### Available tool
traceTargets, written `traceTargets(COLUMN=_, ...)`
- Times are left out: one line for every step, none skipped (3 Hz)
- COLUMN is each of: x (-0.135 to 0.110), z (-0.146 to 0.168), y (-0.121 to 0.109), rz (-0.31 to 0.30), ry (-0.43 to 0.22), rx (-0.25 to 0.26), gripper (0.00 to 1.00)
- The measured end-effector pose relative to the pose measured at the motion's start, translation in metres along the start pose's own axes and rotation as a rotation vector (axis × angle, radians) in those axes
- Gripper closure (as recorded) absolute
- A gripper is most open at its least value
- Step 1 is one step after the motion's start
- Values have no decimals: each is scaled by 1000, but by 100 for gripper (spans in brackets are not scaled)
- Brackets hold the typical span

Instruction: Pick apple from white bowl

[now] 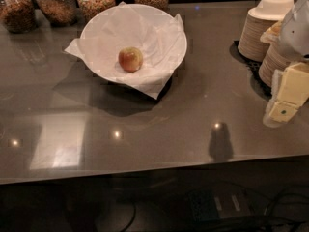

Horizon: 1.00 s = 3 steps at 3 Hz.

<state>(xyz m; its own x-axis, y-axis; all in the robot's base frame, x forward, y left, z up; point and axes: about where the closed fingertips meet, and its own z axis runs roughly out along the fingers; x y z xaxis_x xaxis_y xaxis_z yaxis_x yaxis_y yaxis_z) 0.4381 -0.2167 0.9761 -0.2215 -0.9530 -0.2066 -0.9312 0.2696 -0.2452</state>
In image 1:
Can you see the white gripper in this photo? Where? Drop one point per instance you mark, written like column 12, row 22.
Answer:
column 295, row 33

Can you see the white bowl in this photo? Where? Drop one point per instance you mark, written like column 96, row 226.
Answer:
column 106, row 39

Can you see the glass jar of colourful cereal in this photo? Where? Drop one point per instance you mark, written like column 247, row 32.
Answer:
column 91, row 8

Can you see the dark box under table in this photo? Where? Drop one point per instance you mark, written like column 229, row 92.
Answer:
column 215, row 204

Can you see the black rubber mat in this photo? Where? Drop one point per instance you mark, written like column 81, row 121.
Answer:
column 256, row 83

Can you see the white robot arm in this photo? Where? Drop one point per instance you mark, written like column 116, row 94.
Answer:
column 293, row 40

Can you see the stack of paper bowls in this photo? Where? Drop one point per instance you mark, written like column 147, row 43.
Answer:
column 258, row 20
column 273, row 60

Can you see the white paper liner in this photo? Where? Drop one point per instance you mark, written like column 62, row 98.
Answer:
column 154, row 42

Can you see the glass jar of granola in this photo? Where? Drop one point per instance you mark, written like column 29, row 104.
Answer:
column 58, row 12

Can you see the red yellow apple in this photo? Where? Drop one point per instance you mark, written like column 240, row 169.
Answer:
column 130, row 59

